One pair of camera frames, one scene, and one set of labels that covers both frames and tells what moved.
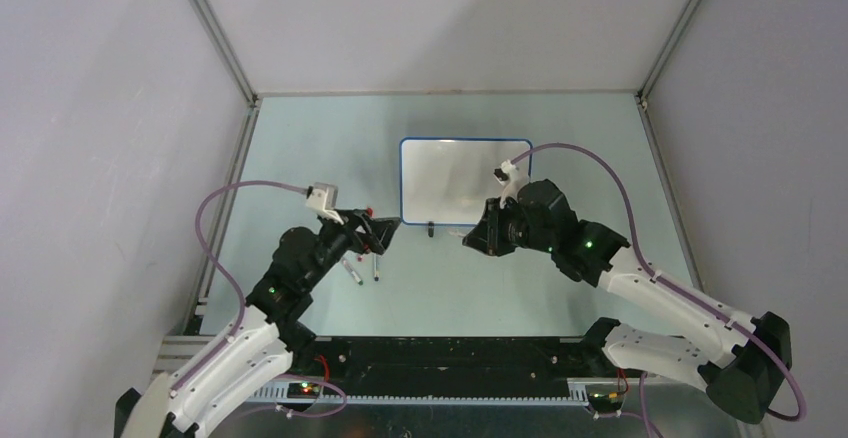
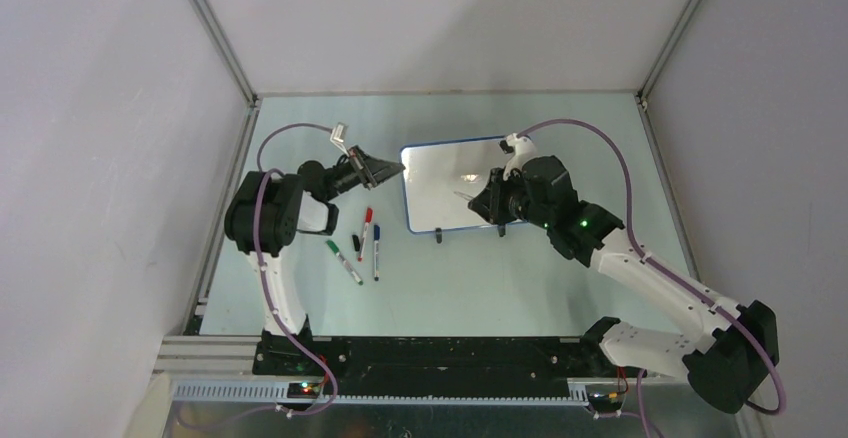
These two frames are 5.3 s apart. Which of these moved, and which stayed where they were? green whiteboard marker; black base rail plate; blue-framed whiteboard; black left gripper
Moved: black left gripper
Stayed: green whiteboard marker; black base rail plate; blue-framed whiteboard
